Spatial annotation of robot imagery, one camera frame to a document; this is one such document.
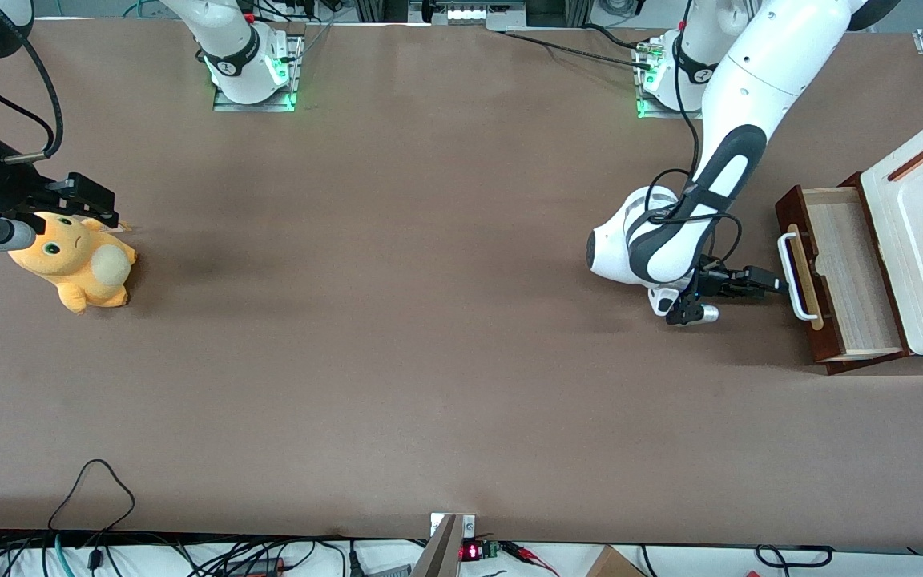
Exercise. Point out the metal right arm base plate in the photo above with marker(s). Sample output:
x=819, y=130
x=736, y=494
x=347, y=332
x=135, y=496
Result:
x=295, y=72

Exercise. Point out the brown cardboard box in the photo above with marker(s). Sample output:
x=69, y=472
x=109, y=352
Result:
x=614, y=563

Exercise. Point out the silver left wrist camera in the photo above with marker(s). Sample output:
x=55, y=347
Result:
x=698, y=314

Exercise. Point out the circuit board red display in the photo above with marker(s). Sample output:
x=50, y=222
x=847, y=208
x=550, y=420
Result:
x=477, y=550

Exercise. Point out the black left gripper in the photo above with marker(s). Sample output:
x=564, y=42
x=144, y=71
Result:
x=719, y=281

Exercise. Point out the red clip leads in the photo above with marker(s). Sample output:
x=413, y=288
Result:
x=530, y=554

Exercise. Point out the orange plush toy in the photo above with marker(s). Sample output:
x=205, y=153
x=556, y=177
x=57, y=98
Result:
x=81, y=264

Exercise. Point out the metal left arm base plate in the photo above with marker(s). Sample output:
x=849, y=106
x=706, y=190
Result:
x=650, y=108

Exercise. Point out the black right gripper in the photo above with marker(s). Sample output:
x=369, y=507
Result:
x=6, y=188

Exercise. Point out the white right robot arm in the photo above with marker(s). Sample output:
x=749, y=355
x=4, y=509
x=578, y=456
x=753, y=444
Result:
x=241, y=56

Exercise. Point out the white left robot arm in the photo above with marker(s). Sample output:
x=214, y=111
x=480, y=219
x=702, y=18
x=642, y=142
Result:
x=766, y=56

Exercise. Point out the black power adapter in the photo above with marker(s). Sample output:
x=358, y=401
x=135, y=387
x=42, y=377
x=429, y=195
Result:
x=257, y=567

